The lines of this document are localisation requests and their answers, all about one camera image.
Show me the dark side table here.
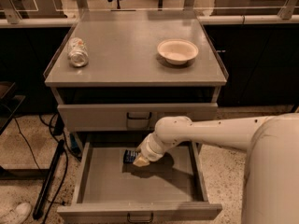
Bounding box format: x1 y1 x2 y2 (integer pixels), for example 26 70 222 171
0 81 25 134

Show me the silver soda can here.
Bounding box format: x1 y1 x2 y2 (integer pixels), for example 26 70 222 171
67 37 89 67

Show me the dark blue rxbar wrapper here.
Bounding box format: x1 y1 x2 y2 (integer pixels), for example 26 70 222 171
123 149 138 164

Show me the white sneaker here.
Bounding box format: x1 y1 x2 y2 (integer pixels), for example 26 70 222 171
0 203 32 224

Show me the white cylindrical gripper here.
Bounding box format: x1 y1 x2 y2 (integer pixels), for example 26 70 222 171
133 133 171 167

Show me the grey open middle drawer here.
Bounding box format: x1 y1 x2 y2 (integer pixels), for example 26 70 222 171
58 143 222 224

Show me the white horizontal rail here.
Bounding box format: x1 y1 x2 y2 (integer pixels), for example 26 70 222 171
0 15 299 29

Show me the grey top drawer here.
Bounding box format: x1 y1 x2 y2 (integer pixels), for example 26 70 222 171
58 103 218 132

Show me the black table leg bar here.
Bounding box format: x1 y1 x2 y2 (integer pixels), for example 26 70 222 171
33 140 64 220

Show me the black floor cable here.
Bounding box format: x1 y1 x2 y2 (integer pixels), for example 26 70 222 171
12 112 82 224

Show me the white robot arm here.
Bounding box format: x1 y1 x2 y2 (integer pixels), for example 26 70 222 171
134 113 299 224

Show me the white paper bowl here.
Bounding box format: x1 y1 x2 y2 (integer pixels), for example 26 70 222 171
157 39 199 65

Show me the grey drawer cabinet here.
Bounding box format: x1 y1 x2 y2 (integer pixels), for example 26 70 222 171
43 9 230 224

